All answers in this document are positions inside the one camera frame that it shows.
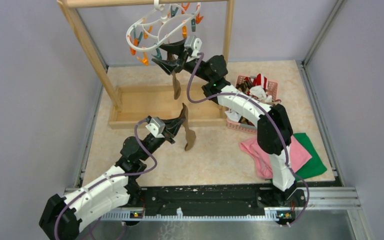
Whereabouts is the pink plastic basket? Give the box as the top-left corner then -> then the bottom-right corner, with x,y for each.
225,75 -> 281,134

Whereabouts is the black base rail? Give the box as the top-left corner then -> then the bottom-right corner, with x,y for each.
112,181 -> 307,226

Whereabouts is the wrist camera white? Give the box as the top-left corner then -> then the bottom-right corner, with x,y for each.
184,35 -> 203,58
145,117 -> 166,138

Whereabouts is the green cloth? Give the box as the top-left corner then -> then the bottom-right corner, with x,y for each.
294,133 -> 328,179

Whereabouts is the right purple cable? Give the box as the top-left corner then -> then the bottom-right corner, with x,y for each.
186,51 -> 310,227

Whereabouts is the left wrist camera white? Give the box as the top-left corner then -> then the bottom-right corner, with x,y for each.
145,117 -> 166,138

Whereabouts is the white round clip hanger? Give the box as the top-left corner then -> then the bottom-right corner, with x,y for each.
125,0 -> 204,66

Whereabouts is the red white striped sock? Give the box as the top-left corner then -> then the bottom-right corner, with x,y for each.
252,73 -> 269,90

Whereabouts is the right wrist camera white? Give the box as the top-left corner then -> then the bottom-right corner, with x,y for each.
184,35 -> 203,58

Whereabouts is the purple cable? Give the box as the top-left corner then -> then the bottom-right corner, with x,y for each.
186,51 -> 310,227
53,119 -> 158,240

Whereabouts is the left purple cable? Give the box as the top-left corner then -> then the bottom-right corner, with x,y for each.
53,119 -> 158,240

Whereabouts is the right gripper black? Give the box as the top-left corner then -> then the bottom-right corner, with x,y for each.
150,39 -> 211,84

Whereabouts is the brown sock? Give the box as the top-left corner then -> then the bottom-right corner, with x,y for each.
167,53 -> 181,100
179,103 -> 196,152

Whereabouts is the wooden clothes rack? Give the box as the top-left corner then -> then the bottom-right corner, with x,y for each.
56,0 -> 236,130

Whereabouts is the pink cloth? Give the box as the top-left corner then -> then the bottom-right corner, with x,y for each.
239,136 -> 311,179

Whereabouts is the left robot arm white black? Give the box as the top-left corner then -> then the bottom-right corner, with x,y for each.
38,116 -> 187,240

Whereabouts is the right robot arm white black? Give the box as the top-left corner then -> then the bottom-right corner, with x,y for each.
152,37 -> 297,206

